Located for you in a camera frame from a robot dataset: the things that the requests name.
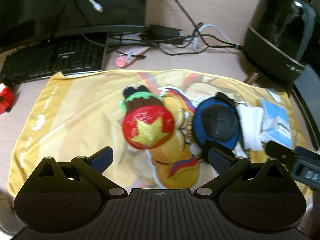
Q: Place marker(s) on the pink tube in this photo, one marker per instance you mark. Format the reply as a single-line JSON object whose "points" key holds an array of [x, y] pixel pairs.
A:
{"points": [[132, 54]]}

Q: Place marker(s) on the yellow printed cloth mat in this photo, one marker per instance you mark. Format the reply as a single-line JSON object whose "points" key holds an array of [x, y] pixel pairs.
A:
{"points": [[81, 115]]}

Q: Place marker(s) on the black round speaker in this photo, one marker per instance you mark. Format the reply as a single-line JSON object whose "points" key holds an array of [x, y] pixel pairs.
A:
{"points": [[281, 38]]}

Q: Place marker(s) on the black monitor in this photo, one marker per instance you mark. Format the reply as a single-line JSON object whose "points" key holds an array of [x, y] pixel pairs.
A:
{"points": [[28, 21]]}

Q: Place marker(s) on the black keyboard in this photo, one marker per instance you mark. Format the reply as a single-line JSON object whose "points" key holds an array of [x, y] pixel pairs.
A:
{"points": [[72, 54]]}

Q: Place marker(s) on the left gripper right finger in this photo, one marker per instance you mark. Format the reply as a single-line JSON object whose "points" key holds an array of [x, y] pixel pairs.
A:
{"points": [[229, 168]]}

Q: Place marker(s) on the black framed tablet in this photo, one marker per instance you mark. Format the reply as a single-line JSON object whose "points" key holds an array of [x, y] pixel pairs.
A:
{"points": [[306, 91]]}

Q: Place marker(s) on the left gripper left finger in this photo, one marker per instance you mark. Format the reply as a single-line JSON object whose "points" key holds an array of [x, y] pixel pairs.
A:
{"points": [[92, 169]]}

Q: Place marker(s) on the black power adapter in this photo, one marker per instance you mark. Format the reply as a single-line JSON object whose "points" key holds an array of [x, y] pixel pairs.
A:
{"points": [[162, 34]]}

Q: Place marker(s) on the white cleaning cloth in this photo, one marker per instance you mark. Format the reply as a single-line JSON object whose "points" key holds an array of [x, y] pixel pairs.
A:
{"points": [[250, 122]]}

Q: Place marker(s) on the blue white tissue pack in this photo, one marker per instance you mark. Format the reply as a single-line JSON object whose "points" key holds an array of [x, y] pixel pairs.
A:
{"points": [[275, 125]]}

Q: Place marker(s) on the red toy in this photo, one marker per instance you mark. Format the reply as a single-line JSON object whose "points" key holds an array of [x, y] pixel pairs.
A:
{"points": [[7, 98]]}

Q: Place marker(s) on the black round container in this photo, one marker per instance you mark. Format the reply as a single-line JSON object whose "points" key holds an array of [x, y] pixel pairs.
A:
{"points": [[216, 123]]}

